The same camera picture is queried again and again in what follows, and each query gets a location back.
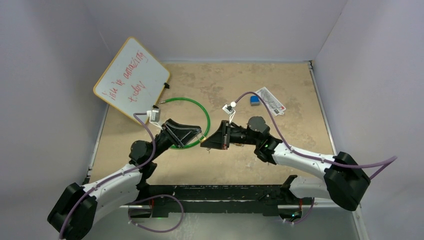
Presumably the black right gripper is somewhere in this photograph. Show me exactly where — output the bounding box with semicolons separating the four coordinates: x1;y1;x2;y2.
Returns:
201;120;259;151

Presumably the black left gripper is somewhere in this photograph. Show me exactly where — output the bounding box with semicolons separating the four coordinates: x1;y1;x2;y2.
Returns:
148;119;201;162

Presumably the brass padlock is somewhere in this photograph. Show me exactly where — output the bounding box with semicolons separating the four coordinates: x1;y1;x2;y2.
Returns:
195;133;207;142

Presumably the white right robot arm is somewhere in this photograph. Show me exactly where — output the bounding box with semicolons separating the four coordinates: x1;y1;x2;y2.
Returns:
200;116;371;212

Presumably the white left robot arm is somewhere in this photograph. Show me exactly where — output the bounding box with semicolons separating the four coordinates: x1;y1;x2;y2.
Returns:
47;119;202;240

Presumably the blue whiteboard eraser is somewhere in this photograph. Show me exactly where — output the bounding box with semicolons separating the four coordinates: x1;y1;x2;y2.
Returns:
249;95;261;107

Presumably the white printed card package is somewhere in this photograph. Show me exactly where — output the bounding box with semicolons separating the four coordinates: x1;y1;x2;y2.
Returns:
255;86;286;116

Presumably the green cable lock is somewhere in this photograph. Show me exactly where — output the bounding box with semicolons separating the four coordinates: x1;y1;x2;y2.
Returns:
158;97;212;150

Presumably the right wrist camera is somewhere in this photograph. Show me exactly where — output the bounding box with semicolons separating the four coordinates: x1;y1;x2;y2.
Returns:
222;102;237;115

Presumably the whiteboard with orange frame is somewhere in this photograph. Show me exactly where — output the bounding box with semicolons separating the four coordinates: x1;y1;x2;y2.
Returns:
93;36;171;123

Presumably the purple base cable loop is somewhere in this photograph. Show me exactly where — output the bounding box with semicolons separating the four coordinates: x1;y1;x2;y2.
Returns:
128;191;187;233

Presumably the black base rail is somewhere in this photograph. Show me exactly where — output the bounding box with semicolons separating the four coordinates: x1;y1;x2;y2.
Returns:
137;184;312;218

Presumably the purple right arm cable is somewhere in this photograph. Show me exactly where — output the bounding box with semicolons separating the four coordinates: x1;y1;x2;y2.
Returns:
231;91;398;181

